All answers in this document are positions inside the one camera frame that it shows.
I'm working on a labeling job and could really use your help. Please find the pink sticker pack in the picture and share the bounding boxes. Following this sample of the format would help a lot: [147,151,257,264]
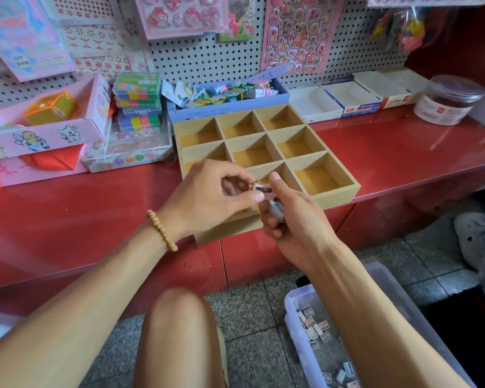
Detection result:
[133,0,230,41]
[260,0,348,77]

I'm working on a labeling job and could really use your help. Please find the person's left leg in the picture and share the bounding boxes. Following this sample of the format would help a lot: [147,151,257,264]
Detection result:
[133,287,228,388]

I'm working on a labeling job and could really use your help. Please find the clear plastic storage bin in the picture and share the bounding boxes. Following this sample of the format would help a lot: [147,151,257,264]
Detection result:
[283,262,477,388]

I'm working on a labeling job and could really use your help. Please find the pastel cartoon sticker pack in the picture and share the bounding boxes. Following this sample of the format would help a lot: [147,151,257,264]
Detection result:
[0,0,77,84]

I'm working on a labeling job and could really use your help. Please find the red patterned sticker sheet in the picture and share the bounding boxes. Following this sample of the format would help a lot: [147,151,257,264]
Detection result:
[52,0,148,78]

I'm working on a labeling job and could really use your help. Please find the person's left hand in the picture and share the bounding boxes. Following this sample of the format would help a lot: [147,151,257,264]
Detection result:
[157,160,266,241]

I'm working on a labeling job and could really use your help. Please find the blue box of trinkets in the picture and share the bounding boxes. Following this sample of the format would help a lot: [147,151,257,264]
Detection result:
[167,64,291,124]

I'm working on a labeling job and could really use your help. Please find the red display counter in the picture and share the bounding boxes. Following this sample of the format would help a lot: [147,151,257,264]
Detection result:
[0,105,485,322]

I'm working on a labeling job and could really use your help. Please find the stack of colourful packs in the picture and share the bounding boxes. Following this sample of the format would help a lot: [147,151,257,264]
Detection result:
[112,72,163,133]

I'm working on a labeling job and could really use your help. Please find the beaded wooden bracelet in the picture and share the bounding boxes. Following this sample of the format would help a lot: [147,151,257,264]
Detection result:
[146,209,179,254]

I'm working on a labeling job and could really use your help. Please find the white tray box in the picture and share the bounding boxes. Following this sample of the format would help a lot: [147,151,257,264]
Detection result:
[354,68,430,110]
[287,83,345,125]
[319,77,383,119]

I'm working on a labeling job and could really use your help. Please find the person's left forearm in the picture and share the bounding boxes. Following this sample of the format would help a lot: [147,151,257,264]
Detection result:
[0,228,177,388]

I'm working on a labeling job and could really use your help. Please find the sharpeners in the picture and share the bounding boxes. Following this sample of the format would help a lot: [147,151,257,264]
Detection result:
[253,183,286,224]

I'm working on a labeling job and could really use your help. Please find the wooden compartment tray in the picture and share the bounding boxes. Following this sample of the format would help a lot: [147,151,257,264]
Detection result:
[171,103,362,246]

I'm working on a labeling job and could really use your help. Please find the pile of boxed erasers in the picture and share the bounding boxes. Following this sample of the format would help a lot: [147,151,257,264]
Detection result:
[296,305,362,388]

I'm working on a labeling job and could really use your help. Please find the person's right forearm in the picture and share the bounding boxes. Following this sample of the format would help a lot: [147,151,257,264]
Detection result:
[306,238,470,388]

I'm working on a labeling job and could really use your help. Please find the person's right hand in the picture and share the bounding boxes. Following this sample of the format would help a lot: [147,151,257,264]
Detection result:
[259,172,341,273]

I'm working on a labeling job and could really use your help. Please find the round clear plastic jar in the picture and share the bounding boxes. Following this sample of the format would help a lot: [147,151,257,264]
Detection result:
[413,74,485,127]

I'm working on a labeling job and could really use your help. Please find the pink tray of trinkets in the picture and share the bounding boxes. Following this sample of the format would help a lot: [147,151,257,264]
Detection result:
[0,74,113,188]

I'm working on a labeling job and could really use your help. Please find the white pegboard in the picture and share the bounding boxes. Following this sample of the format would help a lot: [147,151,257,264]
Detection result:
[0,0,412,106]

